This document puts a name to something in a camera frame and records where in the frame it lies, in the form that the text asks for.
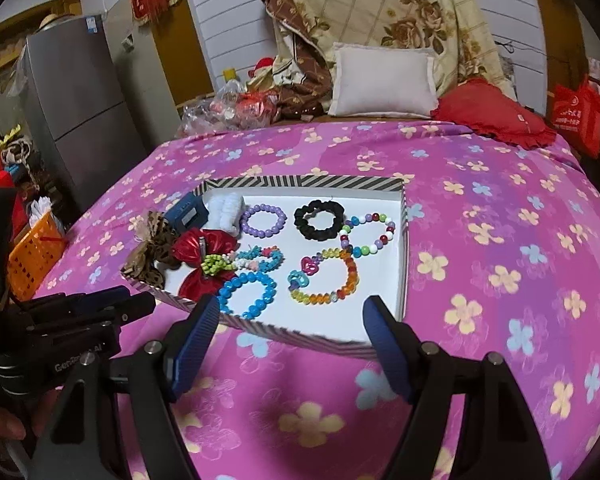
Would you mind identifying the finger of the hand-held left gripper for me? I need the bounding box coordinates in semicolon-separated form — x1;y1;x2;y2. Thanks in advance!
19;285;132;317
26;291;157;335

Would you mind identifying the brown patterned quilt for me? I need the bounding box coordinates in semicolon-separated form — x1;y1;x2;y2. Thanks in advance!
236;0;335;117

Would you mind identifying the brown ribbon hair bow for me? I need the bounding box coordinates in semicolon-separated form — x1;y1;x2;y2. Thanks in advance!
122;211;182;292

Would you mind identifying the red ruffled cushion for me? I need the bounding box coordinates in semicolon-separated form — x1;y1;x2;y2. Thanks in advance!
429;78;559;152

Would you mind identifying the grey refrigerator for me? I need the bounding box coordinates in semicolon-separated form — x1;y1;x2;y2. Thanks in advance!
16;14;150;217

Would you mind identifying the black scrunchie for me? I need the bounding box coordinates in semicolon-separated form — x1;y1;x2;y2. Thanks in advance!
293;198;344;241

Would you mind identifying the red satin hair bow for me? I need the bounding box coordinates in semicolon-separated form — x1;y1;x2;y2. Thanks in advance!
171;228;242;302

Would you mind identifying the straw hat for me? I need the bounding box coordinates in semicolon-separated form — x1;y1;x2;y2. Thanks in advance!
36;13;77;32

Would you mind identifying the rainbow translucent bead bracelet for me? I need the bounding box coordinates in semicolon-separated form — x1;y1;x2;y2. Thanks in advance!
287;253;360;307

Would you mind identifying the striped jewelry box tray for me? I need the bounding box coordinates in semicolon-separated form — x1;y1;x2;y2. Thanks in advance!
120;173;411;359

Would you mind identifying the beige floral quilt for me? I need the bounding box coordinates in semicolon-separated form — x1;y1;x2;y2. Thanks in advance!
271;0;517;107

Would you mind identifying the pink floral bed sheet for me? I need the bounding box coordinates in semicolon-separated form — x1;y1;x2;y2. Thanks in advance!
30;119;600;480

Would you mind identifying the red shopping bag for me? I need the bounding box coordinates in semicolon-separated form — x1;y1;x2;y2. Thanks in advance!
549;74;600;162

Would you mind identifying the clear plastic bag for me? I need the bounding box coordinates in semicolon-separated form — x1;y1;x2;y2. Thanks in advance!
179;91;277;137

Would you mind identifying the blue bead bracelet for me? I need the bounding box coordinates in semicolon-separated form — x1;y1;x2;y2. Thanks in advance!
217;270;278;321

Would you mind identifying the red plush toy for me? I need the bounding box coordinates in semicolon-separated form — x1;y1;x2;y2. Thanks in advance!
246;56;277;82

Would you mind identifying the orange plastic basket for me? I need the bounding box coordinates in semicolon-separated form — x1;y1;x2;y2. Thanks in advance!
6;209;69;302

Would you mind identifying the pile of clothes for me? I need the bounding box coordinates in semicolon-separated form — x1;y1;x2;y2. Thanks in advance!
0;126;44;192

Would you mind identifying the multicolour round bead bracelet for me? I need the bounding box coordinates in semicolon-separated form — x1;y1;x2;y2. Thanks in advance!
338;212;397;258

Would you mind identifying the purple bead bracelet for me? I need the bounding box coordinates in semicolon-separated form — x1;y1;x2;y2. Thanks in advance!
239;203;288;240

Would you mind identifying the blue hair claw clip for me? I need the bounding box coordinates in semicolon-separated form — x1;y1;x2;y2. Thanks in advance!
163;191;211;237

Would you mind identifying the light blue green flower bracelet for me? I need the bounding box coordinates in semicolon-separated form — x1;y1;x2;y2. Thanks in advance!
201;245;286;277

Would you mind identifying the person's left hand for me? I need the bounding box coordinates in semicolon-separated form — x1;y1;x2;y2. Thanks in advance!
0;401;27;442

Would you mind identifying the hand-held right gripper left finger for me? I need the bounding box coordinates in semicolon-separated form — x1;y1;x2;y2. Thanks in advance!
27;293;222;480

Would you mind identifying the small beige pillow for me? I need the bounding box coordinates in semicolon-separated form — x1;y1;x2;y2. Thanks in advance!
326;42;439;121

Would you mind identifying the white fluffy scrunchie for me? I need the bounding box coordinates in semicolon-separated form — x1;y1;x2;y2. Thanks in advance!
206;194;247;239

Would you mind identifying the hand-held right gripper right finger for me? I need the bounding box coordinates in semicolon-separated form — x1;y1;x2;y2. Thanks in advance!
361;295;552;480

